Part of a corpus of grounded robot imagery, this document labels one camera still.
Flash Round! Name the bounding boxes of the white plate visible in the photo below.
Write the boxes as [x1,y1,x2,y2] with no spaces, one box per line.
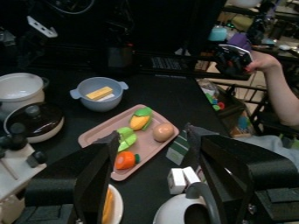
[101,184,125,224]

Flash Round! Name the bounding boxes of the white toy pot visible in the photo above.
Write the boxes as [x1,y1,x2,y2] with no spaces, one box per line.
[0,72,51,114]

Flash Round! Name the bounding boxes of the yellow toy food slice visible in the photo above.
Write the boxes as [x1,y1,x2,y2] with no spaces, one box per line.
[100,189,116,224]

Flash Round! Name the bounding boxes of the purple object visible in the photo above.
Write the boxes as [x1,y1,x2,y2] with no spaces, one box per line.
[225,32,253,53]

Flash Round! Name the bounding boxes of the black handheld device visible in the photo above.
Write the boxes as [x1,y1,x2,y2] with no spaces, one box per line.
[213,43,253,78]

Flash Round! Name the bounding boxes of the white toy stove black knobs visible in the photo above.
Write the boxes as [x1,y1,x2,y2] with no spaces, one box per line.
[0,122,49,224]

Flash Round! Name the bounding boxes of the blue bowl with handles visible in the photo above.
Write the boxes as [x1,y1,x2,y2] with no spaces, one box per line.
[69,76,129,114]

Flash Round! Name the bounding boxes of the white sushi piece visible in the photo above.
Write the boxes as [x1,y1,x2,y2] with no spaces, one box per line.
[167,167,188,196]
[181,166,201,186]

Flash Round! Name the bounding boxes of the orange toy carrot piece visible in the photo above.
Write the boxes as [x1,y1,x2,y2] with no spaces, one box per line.
[115,150,141,171]

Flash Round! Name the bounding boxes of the white metal bracket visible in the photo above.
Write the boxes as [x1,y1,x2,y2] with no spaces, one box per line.
[25,15,60,39]

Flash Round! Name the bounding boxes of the yellow toy butter block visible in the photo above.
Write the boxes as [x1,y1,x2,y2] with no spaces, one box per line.
[85,86,115,102]

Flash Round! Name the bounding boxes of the crate with colourful toys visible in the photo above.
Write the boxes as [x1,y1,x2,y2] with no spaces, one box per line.
[197,78,253,139]

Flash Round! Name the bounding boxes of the green white striped box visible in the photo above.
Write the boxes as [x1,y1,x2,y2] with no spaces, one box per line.
[164,129,192,166]

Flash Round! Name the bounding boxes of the brown toy egg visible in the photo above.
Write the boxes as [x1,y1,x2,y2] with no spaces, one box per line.
[152,122,175,144]

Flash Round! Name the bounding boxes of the pink plastic tray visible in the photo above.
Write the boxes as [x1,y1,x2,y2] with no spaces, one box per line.
[77,103,181,182]

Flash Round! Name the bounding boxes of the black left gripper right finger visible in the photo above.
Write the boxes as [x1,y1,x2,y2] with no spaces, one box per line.
[183,122,299,224]

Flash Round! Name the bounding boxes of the toy corn cob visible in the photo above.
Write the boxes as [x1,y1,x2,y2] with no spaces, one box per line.
[128,106,155,131]

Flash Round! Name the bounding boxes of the person's hand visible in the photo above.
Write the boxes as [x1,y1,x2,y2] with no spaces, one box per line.
[244,50,283,74]

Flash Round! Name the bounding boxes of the green toy vegetable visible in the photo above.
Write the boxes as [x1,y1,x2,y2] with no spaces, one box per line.
[116,126,139,153]

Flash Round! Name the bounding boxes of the white kettle black handle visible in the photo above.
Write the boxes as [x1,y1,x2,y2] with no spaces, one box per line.
[152,182,221,224]

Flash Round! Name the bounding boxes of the teal cup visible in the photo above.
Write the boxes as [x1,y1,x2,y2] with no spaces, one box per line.
[207,24,229,42]

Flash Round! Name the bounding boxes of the person's bare forearm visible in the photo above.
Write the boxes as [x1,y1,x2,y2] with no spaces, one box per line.
[263,62,299,128]

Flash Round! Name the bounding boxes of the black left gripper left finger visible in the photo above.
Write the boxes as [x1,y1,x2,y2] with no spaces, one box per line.
[15,130,121,224]

